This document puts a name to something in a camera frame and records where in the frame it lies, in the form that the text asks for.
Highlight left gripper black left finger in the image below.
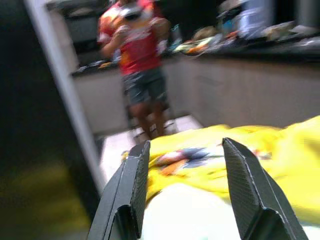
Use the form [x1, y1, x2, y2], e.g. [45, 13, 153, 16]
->
[87, 139, 151, 240]

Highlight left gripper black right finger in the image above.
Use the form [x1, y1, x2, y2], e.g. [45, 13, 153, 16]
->
[221, 136, 310, 240]

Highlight yellow mesh sports jersey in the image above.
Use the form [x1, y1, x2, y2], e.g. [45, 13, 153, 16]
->
[121, 116, 320, 222]

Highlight white smooth laundry item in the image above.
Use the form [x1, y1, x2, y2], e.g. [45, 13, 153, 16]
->
[139, 183, 320, 240]

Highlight beige kitchen base cabinets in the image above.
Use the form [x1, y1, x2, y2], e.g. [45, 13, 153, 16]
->
[73, 56, 320, 136]

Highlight glossy black panel, pale edge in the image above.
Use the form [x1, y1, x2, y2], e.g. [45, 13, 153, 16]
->
[0, 0, 107, 240]

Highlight black kitchen countertop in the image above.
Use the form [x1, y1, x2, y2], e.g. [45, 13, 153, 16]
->
[71, 37, 320, 77]

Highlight person in red shirt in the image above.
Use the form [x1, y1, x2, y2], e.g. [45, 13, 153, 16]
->
[96, 0, 173, 141]

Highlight orange small item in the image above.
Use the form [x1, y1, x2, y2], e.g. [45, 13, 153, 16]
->
[186, 44, 209, 55]

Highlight brown rounded item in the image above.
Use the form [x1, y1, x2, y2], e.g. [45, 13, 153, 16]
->
[194, 25, 218, 41]

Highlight white plastic container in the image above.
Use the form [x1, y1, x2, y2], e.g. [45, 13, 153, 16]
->
[237, 7, 274, 40]

